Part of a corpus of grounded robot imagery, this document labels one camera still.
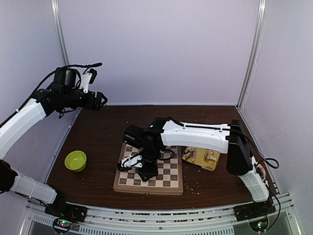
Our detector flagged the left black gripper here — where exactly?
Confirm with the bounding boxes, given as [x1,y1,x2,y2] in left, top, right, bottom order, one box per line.
[62,87,107,111]

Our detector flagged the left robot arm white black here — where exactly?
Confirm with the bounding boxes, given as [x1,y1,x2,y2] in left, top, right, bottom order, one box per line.
[0,63,108,217]

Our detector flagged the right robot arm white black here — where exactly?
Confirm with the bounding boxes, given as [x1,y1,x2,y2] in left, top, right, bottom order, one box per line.
[117,117,270,216]

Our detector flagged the pile of white chess pieces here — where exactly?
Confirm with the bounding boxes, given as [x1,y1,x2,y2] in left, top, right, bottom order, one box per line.
[204,149,217,161]

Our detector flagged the left green circuit board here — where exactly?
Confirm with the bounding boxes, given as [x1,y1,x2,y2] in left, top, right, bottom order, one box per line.
[52,218,73,233]

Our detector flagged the green circuit board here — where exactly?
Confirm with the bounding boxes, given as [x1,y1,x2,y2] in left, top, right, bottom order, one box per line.
[52,218,73,233]
[249,218,269,233]

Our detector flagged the right green circuit board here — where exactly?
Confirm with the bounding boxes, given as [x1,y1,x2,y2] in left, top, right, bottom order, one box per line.
[249,218,269,233]

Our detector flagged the wooden chessboard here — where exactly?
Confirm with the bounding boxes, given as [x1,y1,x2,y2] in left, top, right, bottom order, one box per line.
[113,146,183,195]

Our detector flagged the pile of white pawns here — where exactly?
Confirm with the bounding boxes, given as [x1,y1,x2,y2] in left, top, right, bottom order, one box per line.
[183,147,197,162]

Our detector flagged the gold metal tray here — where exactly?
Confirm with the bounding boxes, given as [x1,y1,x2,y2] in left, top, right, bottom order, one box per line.
[182,148,221,171]

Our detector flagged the green bowl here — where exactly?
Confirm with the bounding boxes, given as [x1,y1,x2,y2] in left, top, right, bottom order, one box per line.
[64,150,87,172]

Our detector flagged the red patterned bowl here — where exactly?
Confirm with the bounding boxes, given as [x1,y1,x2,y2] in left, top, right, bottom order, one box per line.
[258,164,266,176]

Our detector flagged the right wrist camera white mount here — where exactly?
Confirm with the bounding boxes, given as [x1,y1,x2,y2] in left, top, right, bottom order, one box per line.
[117,154,143,171]

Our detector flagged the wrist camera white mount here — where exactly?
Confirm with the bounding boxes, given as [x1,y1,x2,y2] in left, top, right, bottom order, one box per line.
[79,69,97,94]
[117,154,143,171]

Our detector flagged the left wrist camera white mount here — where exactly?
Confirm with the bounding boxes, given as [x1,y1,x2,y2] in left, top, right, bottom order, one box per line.
[79,69,97,94]

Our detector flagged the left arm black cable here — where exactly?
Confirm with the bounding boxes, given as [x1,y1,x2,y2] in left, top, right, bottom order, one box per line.
[17,61,103,111]

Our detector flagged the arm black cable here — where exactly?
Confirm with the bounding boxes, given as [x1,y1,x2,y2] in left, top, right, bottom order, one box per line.
[229,128,279,169]
[17,61,103,111]

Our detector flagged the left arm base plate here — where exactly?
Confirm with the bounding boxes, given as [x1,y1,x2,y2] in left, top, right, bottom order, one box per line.
[45,203,88,222]

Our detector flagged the left aluminium corner post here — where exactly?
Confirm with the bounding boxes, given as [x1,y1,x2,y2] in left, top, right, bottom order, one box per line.
[51,0,69,65]

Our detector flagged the aluminium corner post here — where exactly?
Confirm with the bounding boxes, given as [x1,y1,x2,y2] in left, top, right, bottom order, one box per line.
[51,0,69,65]
[237,0,268,112]

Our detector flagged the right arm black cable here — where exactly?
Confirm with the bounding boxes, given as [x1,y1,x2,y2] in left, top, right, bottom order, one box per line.
[229,128,279,169]

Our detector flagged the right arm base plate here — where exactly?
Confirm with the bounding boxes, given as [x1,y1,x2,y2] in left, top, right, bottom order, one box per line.
[234,202,276,222]

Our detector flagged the right aluminium corner post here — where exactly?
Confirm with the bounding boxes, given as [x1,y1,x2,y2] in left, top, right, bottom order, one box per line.
[237,0,268,112]

